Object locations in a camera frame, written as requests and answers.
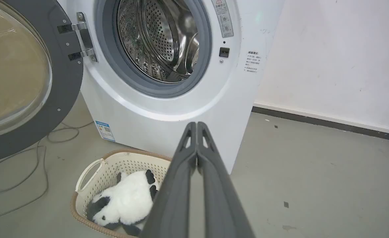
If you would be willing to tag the black and white panda plush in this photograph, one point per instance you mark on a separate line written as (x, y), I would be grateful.
(128, 201)

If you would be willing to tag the cream perforated laundry basket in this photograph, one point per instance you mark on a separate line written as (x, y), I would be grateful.
(115, 165)

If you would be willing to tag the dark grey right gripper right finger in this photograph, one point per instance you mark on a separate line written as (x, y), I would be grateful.
(219, 198)

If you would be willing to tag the metal door hinge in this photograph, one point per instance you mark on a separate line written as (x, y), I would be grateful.
(84, 36)

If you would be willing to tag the white front-load washing machine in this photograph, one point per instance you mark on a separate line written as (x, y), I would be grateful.
(168, 112)

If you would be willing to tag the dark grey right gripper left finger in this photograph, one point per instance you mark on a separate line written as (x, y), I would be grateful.
(173, 198)

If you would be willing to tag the grey round washing machine door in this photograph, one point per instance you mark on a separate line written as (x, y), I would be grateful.
(25, 76)

